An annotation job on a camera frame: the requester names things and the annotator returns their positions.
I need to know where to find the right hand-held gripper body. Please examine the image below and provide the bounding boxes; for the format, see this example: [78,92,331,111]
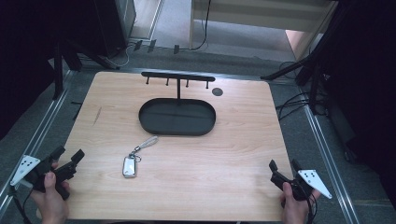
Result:
[269,169,333,202]

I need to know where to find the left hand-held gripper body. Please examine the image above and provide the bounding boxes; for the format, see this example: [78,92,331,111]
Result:
[9,154,78,201]

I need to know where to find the white car key with strap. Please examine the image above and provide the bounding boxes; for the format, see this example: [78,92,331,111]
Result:
[121,134,160,179]

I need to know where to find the black key rack with tray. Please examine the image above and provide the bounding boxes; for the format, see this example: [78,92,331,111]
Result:
[137,71,218,137]

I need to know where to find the person's right hand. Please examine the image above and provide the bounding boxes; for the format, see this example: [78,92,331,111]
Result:
[279,181,322,224]

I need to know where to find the person's left hand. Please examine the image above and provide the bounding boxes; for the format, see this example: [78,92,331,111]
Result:
[30,161,71,224]

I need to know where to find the black metal stand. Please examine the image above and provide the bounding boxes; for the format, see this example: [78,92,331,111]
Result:
[50,36,120,101]
[260,3,349,116]

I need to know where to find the dark cabinet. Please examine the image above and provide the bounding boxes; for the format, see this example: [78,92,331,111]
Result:
[92,0,138,57]

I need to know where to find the white shelf unit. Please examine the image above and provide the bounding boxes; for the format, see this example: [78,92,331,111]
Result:
[189,0,339,50]

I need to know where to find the right hand-held gripper cable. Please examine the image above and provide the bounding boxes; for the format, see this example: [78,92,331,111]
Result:
[306,193,319,224]

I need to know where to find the hand-held gripper cable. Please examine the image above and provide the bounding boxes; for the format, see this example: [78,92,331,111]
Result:
[306,193,319,224]
[8,186,35,224]

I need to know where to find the aluminium floor rail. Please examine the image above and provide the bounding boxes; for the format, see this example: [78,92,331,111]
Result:
[298,88,362,224]
[0,70,77,217]

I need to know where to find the left hand-held gripper cable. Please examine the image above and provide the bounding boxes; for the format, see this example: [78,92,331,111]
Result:
[8,186,35,224]

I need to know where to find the bundle of black floor cables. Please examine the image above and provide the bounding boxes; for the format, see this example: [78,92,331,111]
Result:
[276,61,328,121]

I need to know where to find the white floor cable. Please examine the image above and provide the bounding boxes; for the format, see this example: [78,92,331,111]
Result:
[104,42,135,68]

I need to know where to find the black hanging cable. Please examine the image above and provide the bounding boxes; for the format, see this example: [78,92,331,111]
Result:
[178,0,213,52]

